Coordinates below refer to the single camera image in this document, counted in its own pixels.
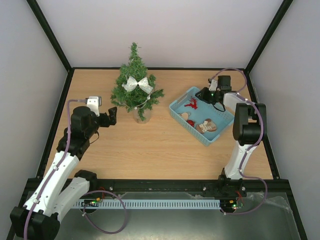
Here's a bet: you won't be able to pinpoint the small green christmas tree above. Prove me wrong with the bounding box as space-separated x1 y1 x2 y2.
110 42 165 124

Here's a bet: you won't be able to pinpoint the white mesh bow ornament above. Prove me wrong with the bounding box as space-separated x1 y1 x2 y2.
121 76 154 95

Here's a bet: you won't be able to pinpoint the red beaded ornament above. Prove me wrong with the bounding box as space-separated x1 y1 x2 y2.
184 98 198 110

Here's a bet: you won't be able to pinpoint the fairy light string white beads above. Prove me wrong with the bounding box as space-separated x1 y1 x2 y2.
118 70 161 121

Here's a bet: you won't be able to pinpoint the light blue plastic basket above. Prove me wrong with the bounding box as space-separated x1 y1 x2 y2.
169 86 234 147

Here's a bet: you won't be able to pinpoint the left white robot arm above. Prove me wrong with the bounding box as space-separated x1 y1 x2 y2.
10 105 117 240

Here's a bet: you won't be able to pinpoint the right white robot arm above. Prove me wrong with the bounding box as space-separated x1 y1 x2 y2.
195 75 267 196

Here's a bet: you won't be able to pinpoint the gingerbread figure ornament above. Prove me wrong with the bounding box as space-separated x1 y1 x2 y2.
199 118 218 134

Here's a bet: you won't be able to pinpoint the wooden heart ornament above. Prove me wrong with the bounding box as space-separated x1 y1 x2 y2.
179 112 191 121

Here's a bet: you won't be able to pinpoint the red ball ornament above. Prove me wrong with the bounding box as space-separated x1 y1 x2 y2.
186 119 195 128

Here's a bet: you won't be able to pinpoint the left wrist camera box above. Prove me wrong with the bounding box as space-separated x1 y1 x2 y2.
86 96 102 117

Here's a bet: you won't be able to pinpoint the white cable duct rail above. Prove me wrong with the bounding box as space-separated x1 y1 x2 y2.
86 199 221 210

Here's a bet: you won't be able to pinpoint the black frame rail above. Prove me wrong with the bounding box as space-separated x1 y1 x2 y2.
83 177 292 198

